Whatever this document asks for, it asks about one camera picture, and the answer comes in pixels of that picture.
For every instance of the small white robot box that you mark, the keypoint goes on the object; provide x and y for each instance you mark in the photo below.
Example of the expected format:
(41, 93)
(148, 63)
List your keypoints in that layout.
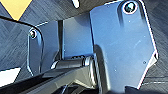
(8, 77)

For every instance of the round yellow-ringed base marker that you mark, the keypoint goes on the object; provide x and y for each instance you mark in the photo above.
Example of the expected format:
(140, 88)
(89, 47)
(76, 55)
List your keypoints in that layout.
(130, 6)
(32, 33)

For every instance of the grey robot torso limb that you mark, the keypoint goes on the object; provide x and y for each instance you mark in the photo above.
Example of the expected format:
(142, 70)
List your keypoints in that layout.
(76, 75)

